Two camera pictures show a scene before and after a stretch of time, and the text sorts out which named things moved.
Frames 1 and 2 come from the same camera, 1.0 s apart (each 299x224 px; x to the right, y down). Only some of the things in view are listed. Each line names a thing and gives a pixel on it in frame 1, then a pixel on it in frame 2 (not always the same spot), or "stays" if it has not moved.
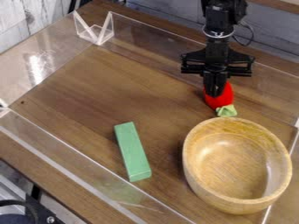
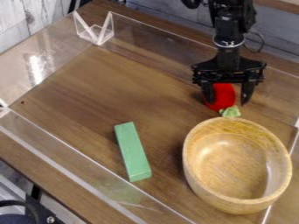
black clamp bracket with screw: x=44 y=215 stays
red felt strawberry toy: x=220 y=102 stays
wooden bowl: x=237 y=164 stays
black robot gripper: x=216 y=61 → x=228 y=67
